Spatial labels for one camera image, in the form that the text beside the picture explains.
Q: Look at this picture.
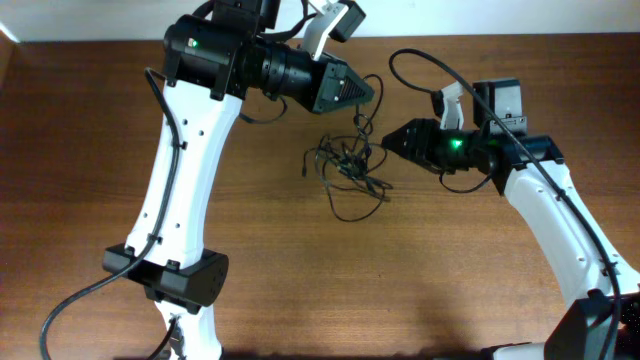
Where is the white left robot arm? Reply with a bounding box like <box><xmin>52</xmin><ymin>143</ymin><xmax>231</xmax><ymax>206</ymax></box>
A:
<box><xmin>103</xmin><ymin>0</ymin><xmax>374</xmax><ymax>359</ymax></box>

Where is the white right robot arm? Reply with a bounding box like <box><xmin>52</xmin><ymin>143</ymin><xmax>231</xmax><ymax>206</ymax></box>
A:
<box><xmin>382</xmin><ymin>78</ymin><xmax>639</xmax><ymax>359</ymax></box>

